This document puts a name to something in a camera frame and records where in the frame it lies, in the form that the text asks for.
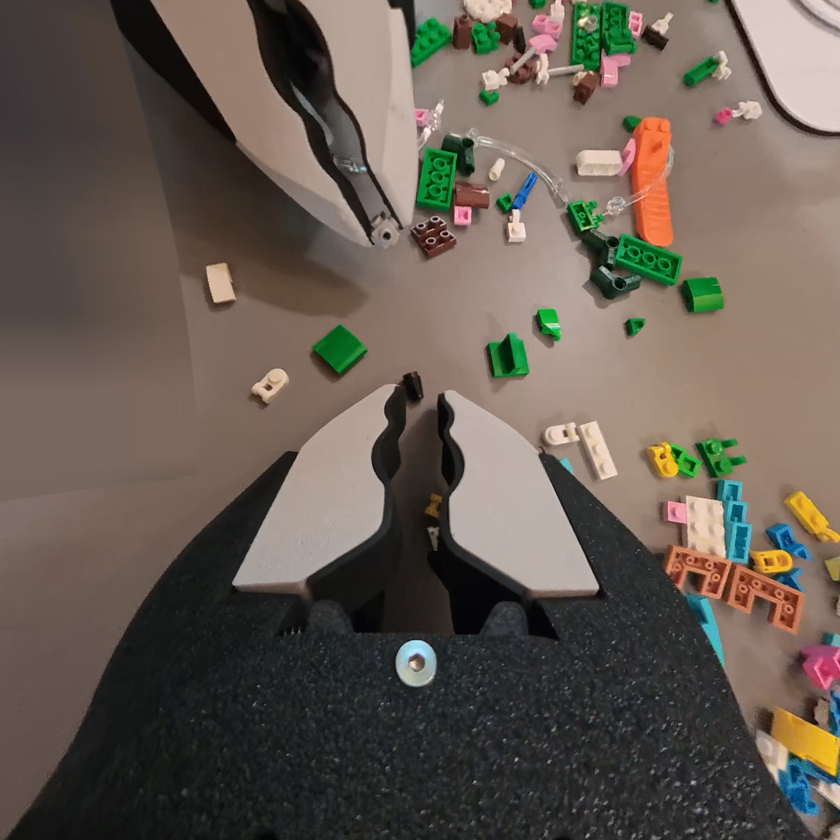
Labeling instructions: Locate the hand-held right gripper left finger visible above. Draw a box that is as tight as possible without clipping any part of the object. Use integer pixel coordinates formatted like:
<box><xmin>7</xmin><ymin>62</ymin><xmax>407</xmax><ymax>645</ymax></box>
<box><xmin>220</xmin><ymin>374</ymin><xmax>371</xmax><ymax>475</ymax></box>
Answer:
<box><xmin>232</xmin><ymin>385</ymin><xmax>403</xmax><ymax>634</ymax></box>

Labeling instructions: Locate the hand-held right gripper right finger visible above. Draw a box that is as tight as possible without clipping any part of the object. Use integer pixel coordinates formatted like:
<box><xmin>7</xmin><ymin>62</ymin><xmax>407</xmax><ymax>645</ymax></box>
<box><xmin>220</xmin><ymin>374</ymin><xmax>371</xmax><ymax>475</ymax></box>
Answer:
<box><xmin>427</xmin><ymin>390</ymin><xmax>601</xmax><ymax>635</ymax></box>

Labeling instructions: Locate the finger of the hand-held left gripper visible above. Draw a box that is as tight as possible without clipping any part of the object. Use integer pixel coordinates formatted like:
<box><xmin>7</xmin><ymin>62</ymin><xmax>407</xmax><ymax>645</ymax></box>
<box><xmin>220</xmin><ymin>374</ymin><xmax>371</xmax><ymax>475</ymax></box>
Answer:
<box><xmin>287</xmin><ymin>0</ymin><xmax>421</xmax><ymax>227</ymax></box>
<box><xmin>150</xmin><ymin>0</ymin><xmax>375</xmax><ymax>248</ymax></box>

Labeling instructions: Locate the pile of colourful lego pieces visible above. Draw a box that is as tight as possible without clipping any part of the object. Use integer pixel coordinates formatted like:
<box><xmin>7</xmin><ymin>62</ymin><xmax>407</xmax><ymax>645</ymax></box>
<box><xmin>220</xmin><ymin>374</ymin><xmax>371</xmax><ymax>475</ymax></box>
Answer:
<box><xmin>542</xmin><ymin>420</ymin><xmax>840</xmax><ymax>819</ymax></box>

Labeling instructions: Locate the transparent curved lego rod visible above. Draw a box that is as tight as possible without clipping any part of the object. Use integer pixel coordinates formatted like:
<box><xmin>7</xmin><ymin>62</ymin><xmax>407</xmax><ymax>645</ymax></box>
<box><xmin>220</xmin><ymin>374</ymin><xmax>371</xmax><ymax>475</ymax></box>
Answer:
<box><xmin>416</xmin><ymin>98</ymin><xmax>448</xmax><ymax>149</ymax></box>
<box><xmin>462</xmin><ymin>127</ymin><xmax>571</xmax><ymax>205</ymax></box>

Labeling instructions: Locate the dark green lego piece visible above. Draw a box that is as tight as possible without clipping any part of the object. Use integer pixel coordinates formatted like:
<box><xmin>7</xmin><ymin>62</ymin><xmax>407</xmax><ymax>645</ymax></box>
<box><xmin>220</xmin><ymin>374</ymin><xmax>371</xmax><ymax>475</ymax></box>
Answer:
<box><xmin>440</xmin><ymin>134</ymin><xmax>475</xmax><ymax>177</ymax></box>
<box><xmin>582</xmin><ymin>227</ymin><xmax>643</xmax><ymax>301</ymax></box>

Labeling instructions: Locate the wide green lego plate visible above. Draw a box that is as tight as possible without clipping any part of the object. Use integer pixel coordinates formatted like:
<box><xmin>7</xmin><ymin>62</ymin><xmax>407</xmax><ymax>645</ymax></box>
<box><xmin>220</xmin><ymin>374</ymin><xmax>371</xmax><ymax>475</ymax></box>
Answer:
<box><xmin>415</xmin><ymin>147</ymin><xmax>459</xmax><ymax>213</ymax></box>

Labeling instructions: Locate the dark brown lego plate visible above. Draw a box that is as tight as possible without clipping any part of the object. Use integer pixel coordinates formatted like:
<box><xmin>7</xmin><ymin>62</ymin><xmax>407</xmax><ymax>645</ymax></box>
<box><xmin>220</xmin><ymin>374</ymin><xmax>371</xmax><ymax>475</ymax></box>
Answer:
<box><xmin>410</xmin><ymin>214</ymin><xmax>459</xmax><ymax>259</ymax></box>

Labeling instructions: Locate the white curved lego piece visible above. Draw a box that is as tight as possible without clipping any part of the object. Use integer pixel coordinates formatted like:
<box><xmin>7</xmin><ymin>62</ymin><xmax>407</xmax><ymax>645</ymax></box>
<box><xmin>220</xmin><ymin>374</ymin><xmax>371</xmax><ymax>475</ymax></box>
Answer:
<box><xmin>205</xmin><ymin>262</ymin><xmax>238</xmax><ymax>305</ymax></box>

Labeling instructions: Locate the white lego brick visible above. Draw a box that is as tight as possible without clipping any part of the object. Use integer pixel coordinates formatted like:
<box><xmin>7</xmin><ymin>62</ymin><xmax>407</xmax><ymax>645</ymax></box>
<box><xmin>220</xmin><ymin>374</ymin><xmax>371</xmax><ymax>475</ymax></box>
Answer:
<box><xmin>575</xmin><ymin>149</ymin><xmax>625</xmax><ymax>179</ymax></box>

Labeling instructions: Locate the green plate with grey stud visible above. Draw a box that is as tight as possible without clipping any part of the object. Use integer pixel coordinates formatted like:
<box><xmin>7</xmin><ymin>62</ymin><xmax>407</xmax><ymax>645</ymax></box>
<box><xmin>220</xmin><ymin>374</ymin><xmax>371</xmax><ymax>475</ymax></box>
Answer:
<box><xmin>569</xmin><ymin>3</ymin><xmax>604</xmax><ymax>72</ymax></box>

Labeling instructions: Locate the white book stand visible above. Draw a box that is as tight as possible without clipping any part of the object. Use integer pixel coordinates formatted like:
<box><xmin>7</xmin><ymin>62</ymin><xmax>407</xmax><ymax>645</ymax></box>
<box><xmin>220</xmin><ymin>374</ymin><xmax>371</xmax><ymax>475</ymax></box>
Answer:
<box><xmin>727</xmin><ymin>0</ymin><xmax>840</xmax><ymax>137</ymax></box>

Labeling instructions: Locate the green lego bracket piece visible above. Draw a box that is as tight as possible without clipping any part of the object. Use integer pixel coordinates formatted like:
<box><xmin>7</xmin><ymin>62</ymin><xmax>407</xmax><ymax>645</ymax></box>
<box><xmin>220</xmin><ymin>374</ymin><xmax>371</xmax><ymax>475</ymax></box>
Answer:
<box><xmin>486</xmin><ymin>332</ymin><xmax>531</xmax><ymax>380</ymax></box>

